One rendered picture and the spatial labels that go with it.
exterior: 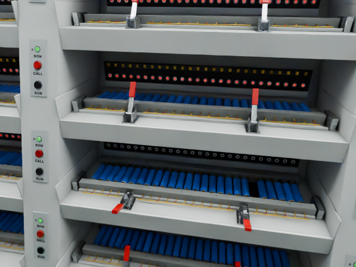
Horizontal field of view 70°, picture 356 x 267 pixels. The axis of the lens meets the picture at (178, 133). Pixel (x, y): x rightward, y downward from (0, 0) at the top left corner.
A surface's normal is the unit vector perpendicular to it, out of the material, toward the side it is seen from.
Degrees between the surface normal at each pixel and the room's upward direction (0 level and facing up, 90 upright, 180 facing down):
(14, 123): 109
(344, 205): 90
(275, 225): 19
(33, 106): 90
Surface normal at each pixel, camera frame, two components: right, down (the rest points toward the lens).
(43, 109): -0.15, 0.13
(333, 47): -0.16, 0.44
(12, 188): 0.01, -0.89
